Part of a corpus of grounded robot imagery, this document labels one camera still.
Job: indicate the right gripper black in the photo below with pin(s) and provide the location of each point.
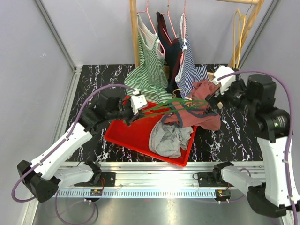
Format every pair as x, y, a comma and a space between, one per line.
238, 84

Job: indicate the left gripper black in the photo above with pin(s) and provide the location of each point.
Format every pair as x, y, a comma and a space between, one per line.
129, 121

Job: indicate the red tank top grey trim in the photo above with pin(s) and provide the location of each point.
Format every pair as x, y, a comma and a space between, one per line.
208, 119

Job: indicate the green plastic hanger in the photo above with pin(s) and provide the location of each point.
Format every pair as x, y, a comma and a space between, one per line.
173, 105

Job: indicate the blue white striped tank top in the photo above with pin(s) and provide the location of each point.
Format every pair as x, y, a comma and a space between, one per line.
189, 74

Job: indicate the navy maroon tank top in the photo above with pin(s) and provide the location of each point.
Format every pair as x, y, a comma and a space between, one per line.
173, 52

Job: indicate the yellow plastic hanger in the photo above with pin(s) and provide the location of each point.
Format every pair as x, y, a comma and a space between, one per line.
239, 22

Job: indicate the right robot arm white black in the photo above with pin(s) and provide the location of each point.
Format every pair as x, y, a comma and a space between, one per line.
271, 125

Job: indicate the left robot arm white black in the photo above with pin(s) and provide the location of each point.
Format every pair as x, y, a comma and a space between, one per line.
42, 176

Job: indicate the green white striped tank top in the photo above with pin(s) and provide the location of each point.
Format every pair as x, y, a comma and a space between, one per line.
149, 77

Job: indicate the red plastic tray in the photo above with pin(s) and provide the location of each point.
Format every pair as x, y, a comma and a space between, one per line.
136, 136

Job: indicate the wooden clothes rack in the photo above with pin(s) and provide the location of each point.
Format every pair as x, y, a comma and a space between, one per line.
255, 6

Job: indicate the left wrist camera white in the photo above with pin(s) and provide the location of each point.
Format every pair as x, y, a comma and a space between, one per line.
138, 101

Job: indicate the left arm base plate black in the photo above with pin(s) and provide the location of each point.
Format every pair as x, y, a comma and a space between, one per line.
107, 178

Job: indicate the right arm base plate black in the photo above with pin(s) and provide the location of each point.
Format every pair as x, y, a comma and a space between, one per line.
206, 179

